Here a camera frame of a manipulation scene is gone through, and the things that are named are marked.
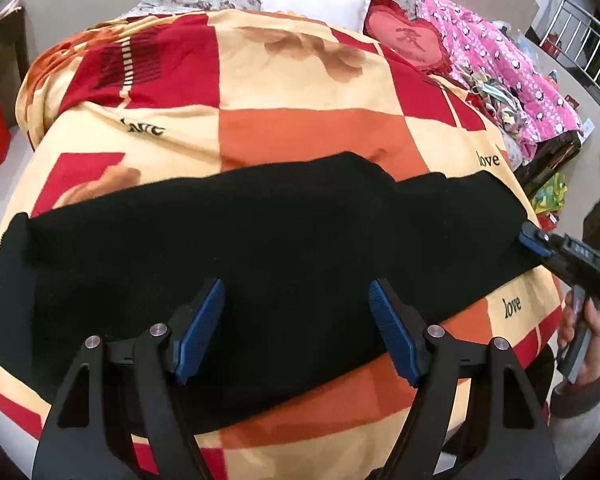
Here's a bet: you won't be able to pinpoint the colourful patterned cloth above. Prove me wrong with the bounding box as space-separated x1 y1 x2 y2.
450 62 526 138

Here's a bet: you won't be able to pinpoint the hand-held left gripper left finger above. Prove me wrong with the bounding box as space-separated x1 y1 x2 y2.
31 278 226 480

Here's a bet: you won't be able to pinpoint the person's right hand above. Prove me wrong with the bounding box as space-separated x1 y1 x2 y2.
556 292 600 386

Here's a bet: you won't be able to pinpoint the metal railing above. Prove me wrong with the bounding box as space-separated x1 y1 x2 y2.
530 0 600 122

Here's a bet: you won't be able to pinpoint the dark wooden bed frame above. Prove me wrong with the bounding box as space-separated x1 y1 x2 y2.
513 131 583 198

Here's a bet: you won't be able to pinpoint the green printed bag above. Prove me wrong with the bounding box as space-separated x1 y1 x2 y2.
532 172 569 217

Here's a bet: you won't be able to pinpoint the red heart-shaped cushion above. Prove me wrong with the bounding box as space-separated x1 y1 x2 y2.
364 0 450 77

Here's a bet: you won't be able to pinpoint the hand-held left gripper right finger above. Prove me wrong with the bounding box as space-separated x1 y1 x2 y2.
369 280 561 480

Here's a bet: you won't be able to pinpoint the black pants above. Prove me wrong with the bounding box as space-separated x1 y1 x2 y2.
0 152 548 436

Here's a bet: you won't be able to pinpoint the pink printed quilt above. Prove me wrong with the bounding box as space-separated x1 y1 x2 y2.
408 0 585 163

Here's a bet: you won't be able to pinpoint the checkered orange red blanket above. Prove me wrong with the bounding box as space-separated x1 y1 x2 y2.
0 9 564 480

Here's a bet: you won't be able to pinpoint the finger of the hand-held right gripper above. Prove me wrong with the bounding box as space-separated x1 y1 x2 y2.
519 221 554 260

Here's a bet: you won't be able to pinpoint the person's right forearm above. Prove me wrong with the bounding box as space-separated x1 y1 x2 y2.
546 366 600 480

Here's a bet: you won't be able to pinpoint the cardboard box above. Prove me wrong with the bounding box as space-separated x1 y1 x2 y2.
0 0 31 129

